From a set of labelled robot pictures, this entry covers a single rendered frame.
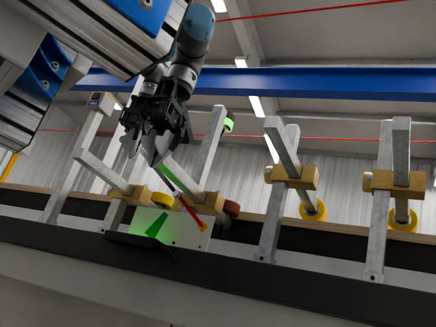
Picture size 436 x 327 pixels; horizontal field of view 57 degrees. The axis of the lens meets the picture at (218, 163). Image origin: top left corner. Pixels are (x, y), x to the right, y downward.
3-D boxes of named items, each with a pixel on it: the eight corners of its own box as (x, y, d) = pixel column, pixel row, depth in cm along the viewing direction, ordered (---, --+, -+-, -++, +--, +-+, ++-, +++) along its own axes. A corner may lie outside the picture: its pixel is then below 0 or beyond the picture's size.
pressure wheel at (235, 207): (226, 233, 118) (236, 198, 123) (202, 230, 122) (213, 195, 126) (235, 242, 124) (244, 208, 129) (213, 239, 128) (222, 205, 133)
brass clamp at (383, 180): (425, 191, 89) (426, 170, 91) (361, 185, 95) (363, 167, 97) (424, 202, 94) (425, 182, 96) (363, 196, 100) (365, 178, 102)
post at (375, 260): (378, 313, 82) (397, 117, 101) (360, 309, 83) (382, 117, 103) (379, 316, 85) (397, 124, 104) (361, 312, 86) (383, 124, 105)
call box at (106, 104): (98, 108, 145) (106, 91, 148) (84, 108, 148) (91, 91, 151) (109, 119, 151) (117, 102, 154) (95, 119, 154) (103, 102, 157)
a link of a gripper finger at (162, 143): (140, 157, 86) (154, 121, 90) (154, 170, 91) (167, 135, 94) (152, 157, 84) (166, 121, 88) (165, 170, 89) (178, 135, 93)
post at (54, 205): (45, 224, 129) (98, 108, 147) (34, 222, 131) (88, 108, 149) (55, 228, 132) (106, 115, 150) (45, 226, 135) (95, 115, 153)
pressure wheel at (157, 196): (167, 228, 132) (178, 196, 137) (145, 220, 130) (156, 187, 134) (160, 231, 139) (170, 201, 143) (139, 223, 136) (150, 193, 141)
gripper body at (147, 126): (123, 133, 128) (136, 103, 133) (148, 139, 127) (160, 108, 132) (117, 121, 122) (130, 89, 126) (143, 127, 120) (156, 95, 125)
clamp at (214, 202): (214, 209, 107) (218, 191, 110) (171, 204, 114) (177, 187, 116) (221, 216, 112) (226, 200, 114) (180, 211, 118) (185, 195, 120)
